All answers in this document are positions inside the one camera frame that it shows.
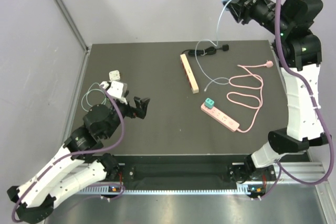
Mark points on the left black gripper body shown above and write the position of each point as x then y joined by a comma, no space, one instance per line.
128,110

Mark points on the slotted grey cable duct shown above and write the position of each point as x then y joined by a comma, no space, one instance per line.
239,189

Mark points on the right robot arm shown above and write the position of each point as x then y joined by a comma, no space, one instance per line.
300,56

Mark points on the aluminium frame rail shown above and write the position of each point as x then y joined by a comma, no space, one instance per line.
71,24

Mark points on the teal charger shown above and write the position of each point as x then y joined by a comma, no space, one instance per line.
209,103

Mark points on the white square plug adapter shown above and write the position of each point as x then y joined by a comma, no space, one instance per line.
114,75

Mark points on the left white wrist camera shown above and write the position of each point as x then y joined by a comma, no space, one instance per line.
115,90

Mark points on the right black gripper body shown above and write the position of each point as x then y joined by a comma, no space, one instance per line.
260,11

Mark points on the pink power strip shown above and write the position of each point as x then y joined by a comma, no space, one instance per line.
221,117

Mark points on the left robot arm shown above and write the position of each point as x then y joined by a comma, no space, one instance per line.
80,162

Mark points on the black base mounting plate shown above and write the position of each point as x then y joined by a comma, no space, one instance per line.
184,172

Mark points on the beige wooden power strip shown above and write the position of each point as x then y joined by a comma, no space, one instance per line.
189,74

